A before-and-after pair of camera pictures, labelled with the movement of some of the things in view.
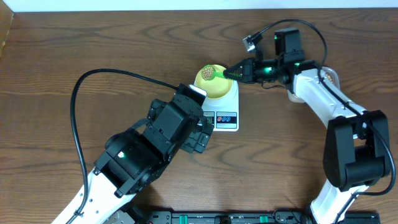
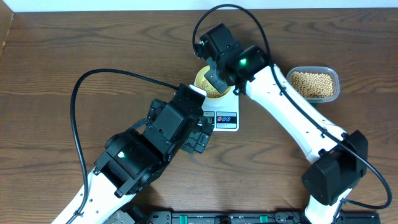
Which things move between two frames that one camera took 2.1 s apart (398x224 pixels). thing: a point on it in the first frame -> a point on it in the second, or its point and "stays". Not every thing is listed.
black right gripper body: x=265 y=70 -> x=215 y=76
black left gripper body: x=195 y=140 stays
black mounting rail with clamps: x=252 y=217 stays
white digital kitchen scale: x=222 y=113 stays
